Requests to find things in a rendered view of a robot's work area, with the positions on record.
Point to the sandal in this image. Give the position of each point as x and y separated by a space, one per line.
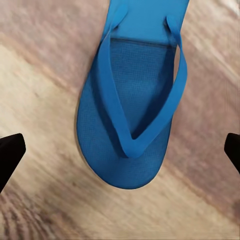
127 103

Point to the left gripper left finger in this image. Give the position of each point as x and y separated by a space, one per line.
12 150

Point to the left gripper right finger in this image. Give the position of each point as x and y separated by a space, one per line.
232 148

